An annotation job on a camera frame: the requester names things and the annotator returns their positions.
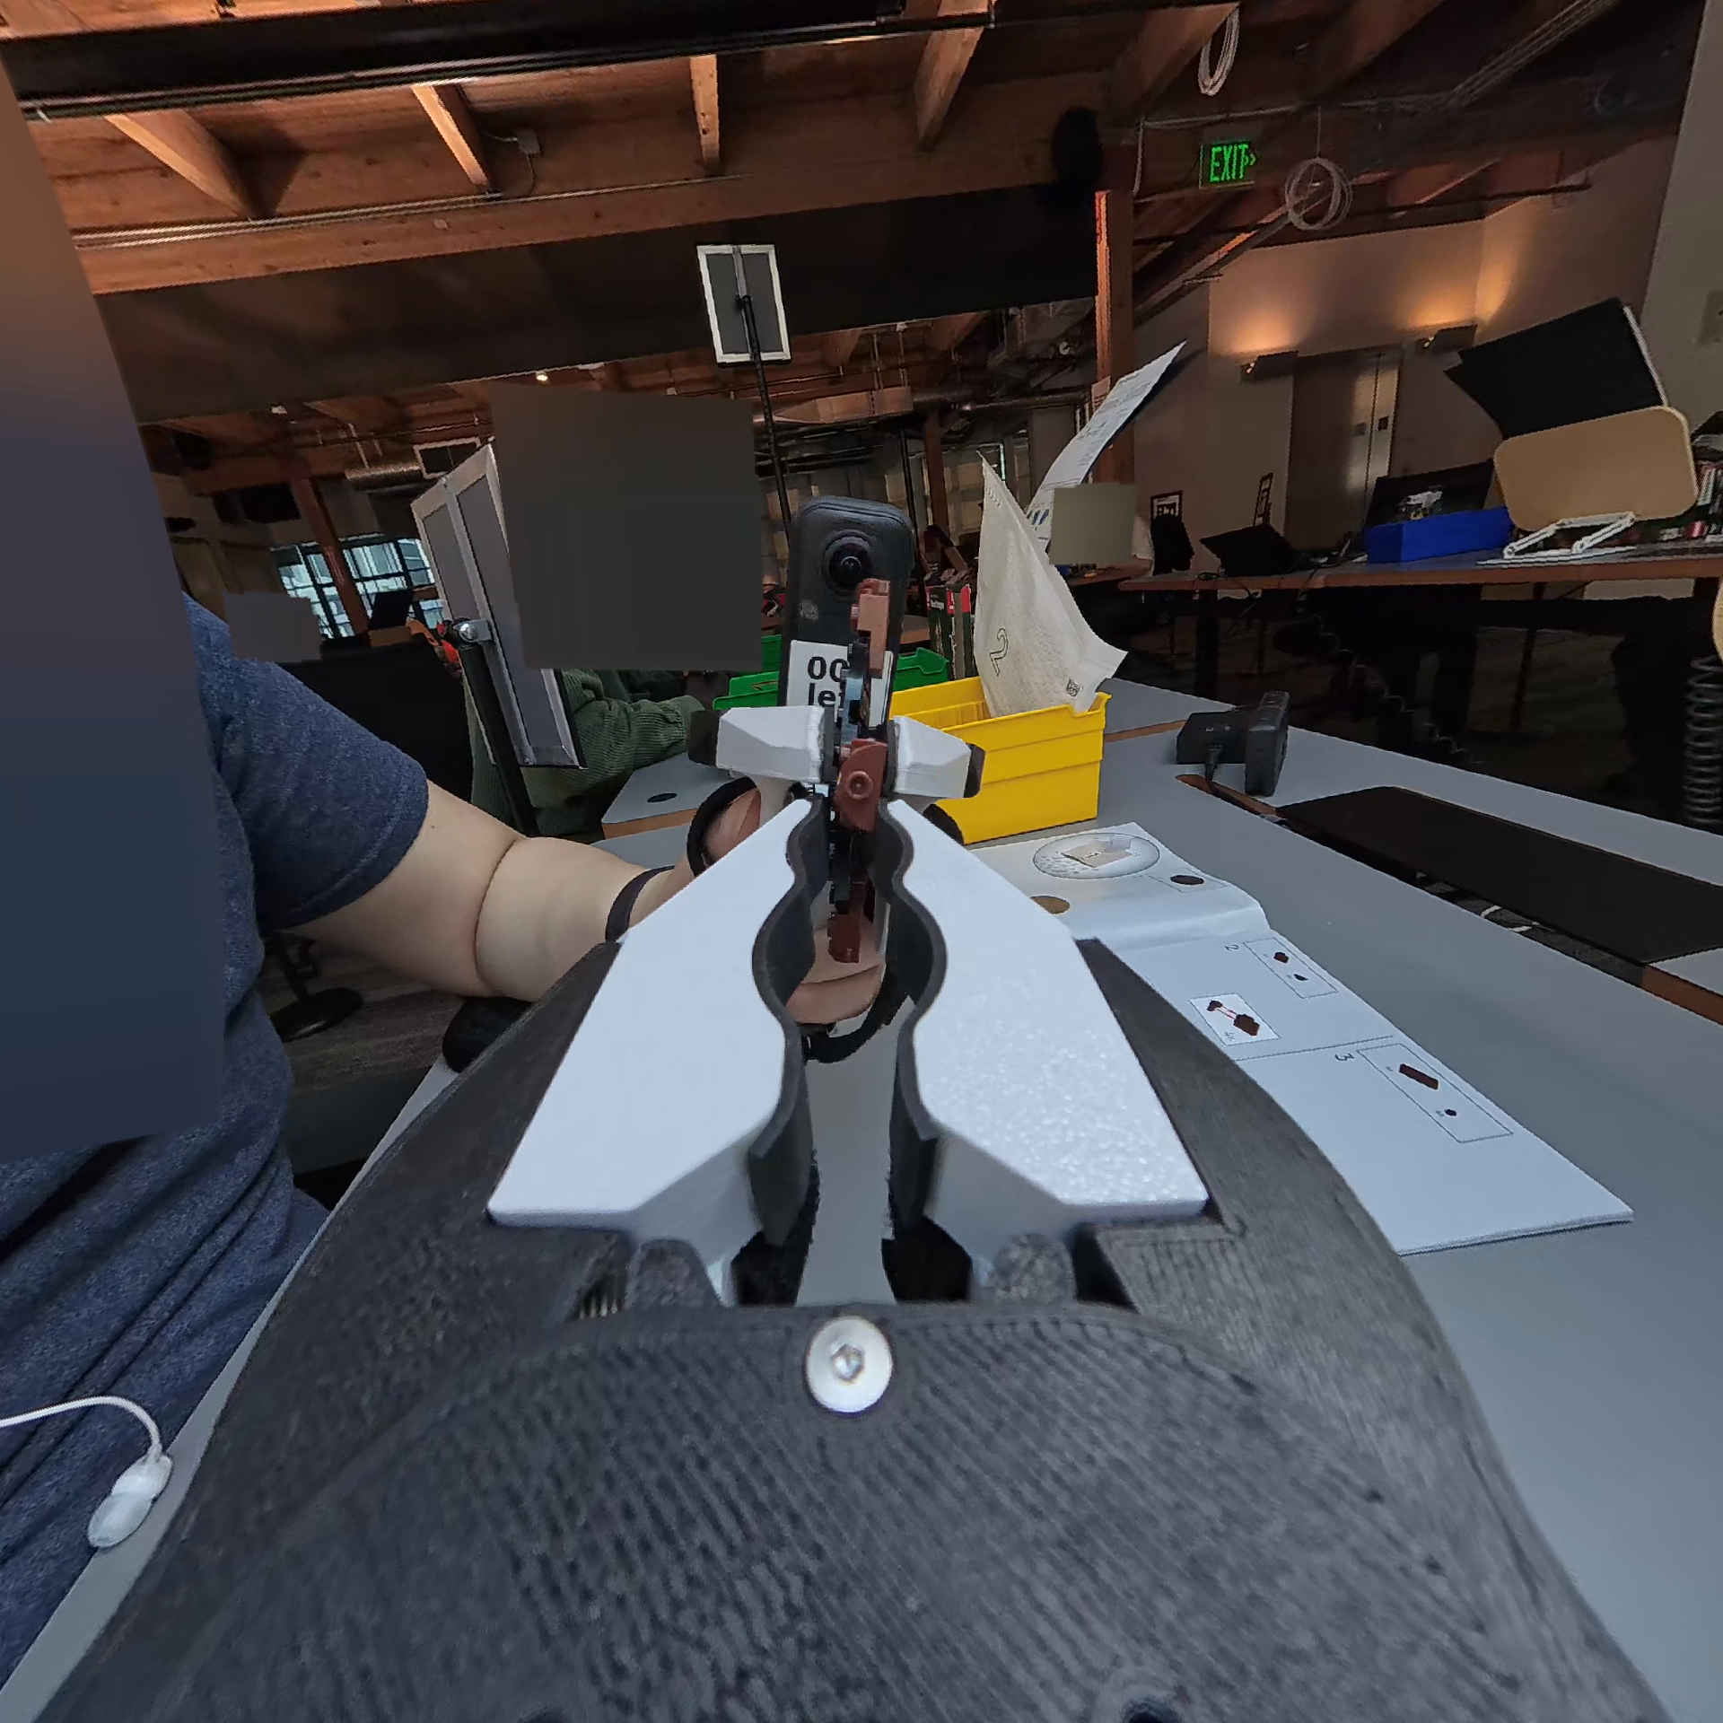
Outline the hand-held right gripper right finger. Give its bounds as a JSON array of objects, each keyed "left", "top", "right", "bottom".
[{"left": 879, "top": 796, "right": 1210, "bottom": 1299}]

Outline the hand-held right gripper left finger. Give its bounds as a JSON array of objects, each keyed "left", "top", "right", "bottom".
[{"left": 487, "top": 796, "right": 827, "bottom": 1304}]

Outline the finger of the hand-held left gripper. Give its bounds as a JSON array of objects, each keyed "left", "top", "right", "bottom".
[
  {"left": 715, "top": 705, "right": 848, "bottom": 785},
  {"left": 879, "top": 718, "right": 976, "bottom": 808}
]

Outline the brown and black brick assembly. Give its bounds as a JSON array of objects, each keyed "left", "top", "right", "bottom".
[{"left": 827, "top": 578, "right": 905, "bottom": 964}]

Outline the person's left forearm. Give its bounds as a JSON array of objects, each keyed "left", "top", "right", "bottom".
[{"left": 422, "top": 796, "right": 676, "bottom": 1005}]

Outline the black desk mat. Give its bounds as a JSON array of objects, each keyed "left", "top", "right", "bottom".
[{"left": 1268, "top": 781, "right": 1723, "bottom": 966}]

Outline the grey desk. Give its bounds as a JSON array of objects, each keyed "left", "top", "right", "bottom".
[{"left": 293, "top": 670, "right": 1723, "bottom": 1723}]

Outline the person's left hand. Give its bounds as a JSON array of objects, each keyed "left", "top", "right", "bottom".
[{"left": 787, "top": 940, "right": 890, "bottom": 1031}]

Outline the green plastic bin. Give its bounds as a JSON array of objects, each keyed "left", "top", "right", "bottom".
[{"left": 729, "top": 648, "right": 946, "bottom": 714}]

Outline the yellow plastic bin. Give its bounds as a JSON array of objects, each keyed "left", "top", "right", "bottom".
[{"left": 890, "top": 677, "right": 1111, "bottom": 846}]

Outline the white paper bag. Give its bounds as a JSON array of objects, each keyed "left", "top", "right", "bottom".
[{"left": 971, "top": 458, "right": 1127, "bottom": 714}]

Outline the hanging framed panel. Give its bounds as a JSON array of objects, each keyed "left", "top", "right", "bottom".
[{"left": 698, "top": 243, "right": 791, "bottom": 362}]

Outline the instruction booklet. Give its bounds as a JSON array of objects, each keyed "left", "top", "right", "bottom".
[{"left": 971, "top": 822, "right": 1638, "bottom": 1263}]

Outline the black power adapter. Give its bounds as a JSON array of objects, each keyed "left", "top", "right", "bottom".
[{"left": 1175, "top": 687, "right": 1296, "bottom": 796}]

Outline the white paper sheet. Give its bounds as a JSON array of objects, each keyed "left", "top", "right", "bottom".
[{"left": 1029, "top": 341, "right": 1189, "bottom": 531}]

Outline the framed board on stand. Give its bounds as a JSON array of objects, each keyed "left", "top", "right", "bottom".
[{"left": 411, "top": 443, "right": 582, "bottom": 776}]

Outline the person's blue shirt torso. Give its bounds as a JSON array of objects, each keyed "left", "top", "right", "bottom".
[{"left": 0, "top": 594, "right": 433, "bottom": 1698}]

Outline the blue plastic bin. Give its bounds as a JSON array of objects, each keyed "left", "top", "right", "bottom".
[{"left": 1366, "top": 511, "right": 1519, "bottom": 566}]

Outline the wooden table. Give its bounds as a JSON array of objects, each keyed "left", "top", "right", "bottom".
[{"left": 1115, "top": 544, "right": 1723, "bottom": 599}]

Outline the beige chair seat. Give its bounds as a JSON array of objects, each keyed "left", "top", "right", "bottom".
[{"left": 1493, "top": 400, "right": 1703, "bottom": 538}]

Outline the black panel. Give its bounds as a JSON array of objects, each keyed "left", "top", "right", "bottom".
[{"left": 1447, "top": 298, "right": 1670, "bottom": 441}]

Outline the white earphone cable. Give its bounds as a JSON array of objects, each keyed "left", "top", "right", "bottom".
[{"left": 0, "top": 1394, "right": 175, "bottom": 1546}]

